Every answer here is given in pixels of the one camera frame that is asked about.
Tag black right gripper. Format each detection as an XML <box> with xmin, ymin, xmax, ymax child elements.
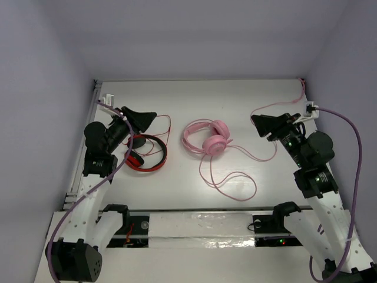
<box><xmin>251</xmin><ymin>113</ymin><xmax>308</xmax><ymax>168</ymax></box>

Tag pink headphone cable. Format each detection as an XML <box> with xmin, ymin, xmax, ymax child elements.
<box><xmin>199</xmin><ymin>78</ymin><xmax>307</xmax><ymax>202</ymax></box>

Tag pink headphones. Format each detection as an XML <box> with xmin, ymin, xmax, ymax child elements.
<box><xmin>181</xmin><ymin>119</ymin><xmax>233</xmax><ymax>156</ymax></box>

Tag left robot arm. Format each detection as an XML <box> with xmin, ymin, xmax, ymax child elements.
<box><xmin>45</xmin><ymin>106</ymin><xmax>157</xmax><ymax>282</ymax></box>

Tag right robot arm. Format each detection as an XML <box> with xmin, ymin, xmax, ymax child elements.
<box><xmin>249</xmin><ymin>113</ymin><xmax>376</xmax><ymax>282</ymax></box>

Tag red black headphones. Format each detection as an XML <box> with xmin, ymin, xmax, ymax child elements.
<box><xmin>125</xmin><ymin>134</ymin><xmax>168</xmax><ymax>173</ymax></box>

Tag thin red headphone cable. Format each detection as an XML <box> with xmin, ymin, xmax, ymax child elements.
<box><xmin>122</xmin><ymin>114</ymin><xmax>172</xmax><ymax>157</ymax></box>

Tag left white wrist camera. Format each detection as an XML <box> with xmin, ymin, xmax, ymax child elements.
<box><xmin>99</xmin><ymin>93</ymin><xmax>123</xmax><ymax>116</ymax></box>

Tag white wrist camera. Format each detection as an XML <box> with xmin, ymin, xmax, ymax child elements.
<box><xmin>99</xmin><ymin>93</ymin><xmax>123</xmax><ymax>116</ymax></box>
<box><xmin>293</xmin><ymin>101</ymin><xmax>319</xmax><ymax>124</ymax></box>

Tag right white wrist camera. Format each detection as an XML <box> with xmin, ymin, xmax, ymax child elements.
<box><xmin>293</xmin><ymin>101</ymin><xmax>319</xmax><ymax>124</ymax></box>

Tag left aluminium side rail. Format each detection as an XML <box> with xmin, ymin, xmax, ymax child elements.
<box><xmin>61</xmin><ymin>80</ymin><xmax>102</xmax><ymax>211</ymax></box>

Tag aluminium rail with foil tape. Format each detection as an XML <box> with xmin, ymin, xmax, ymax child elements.
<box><xmin>108</xmin><ymin>210</ymin><xmax>301</xmax><ymax>249</ymax></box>

